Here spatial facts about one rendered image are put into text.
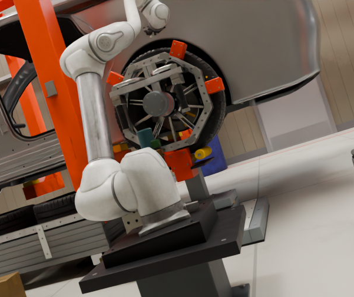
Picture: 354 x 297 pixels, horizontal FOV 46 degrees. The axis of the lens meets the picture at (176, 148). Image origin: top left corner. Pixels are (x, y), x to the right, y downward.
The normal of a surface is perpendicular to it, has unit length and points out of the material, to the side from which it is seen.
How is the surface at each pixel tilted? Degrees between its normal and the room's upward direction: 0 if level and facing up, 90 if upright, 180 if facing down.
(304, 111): 90
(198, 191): 90
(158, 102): 90
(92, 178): 66
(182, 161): 90
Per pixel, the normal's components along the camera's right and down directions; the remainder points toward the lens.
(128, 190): -0.46, 0.15
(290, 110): -0.20, 0.07
